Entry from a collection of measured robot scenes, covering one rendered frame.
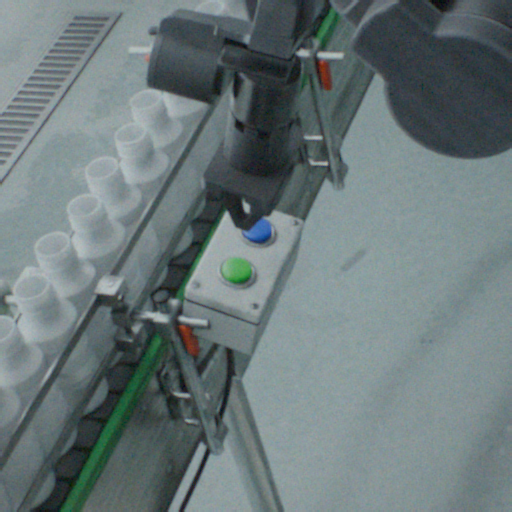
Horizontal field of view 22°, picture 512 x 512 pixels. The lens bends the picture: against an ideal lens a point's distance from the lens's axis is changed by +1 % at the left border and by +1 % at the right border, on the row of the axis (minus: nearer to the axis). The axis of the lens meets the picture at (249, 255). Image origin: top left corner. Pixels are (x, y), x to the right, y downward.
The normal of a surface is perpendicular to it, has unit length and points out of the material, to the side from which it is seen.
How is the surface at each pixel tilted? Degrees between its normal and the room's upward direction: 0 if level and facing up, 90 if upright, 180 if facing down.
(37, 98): 0
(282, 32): 67
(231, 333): 90
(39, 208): 0
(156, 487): 90
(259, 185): 20
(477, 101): 89
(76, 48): 0
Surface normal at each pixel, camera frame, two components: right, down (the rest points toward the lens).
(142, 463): 0.91, 0.09
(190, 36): -0.18, 0.34
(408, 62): -0.33, 0.67
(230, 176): 0.11, -0.65
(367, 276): -0.22, -0.72
